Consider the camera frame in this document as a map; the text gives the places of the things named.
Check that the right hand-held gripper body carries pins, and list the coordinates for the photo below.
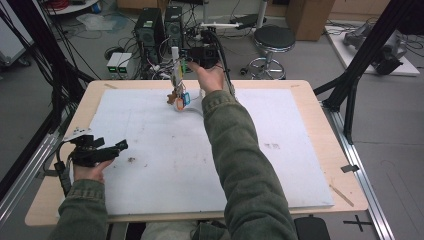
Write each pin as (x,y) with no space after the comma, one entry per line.
(206,53)

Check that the white power supply box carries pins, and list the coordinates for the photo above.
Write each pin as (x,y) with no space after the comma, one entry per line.
(113,63)
(125,63)

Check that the flat black device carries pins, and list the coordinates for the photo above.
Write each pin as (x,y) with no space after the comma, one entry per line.
(250,20)

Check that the black round stool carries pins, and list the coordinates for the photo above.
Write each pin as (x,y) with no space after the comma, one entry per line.
(274,37)

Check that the white key stand with pole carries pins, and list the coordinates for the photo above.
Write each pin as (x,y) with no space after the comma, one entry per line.
(175,55)

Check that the person's right hand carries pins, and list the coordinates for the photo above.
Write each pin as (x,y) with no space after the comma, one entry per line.
(208,78)

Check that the white platform with equipment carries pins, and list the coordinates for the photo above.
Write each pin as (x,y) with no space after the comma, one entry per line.
(383,50)

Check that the brown cardboard box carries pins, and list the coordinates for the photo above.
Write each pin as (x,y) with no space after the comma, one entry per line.
(308,18)

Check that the thin wooden stick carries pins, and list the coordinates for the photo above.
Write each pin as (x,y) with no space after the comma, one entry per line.
(341,195)

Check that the person's left hand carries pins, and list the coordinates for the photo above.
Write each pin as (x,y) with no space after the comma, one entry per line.
(91,172)

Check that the white table mat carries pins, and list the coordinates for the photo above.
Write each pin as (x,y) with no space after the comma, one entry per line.
(160,166)

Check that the aluminium rail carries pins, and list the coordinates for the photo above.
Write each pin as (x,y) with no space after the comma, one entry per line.
(366,186)
(23,183)

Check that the large black computer tower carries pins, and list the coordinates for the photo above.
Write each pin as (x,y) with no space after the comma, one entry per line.
(149,31)

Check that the round white table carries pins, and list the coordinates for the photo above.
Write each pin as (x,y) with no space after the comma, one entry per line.
(71,6)

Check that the clear plastic bag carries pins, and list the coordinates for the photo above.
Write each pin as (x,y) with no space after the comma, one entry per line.
(96,21)

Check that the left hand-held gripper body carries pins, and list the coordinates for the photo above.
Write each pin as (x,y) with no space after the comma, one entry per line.
(88,155)

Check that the person's legs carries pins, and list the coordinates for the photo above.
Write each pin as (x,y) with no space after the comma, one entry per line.
(180,231)

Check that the white board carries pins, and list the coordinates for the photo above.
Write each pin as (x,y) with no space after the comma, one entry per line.
(11,36)

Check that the white desk leg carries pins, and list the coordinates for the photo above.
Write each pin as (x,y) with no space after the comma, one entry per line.
(205,10)

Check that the small black computer tower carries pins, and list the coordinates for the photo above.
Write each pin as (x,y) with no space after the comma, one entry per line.
(173,26)

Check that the black chair part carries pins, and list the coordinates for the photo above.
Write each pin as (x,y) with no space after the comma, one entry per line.
(311,230)

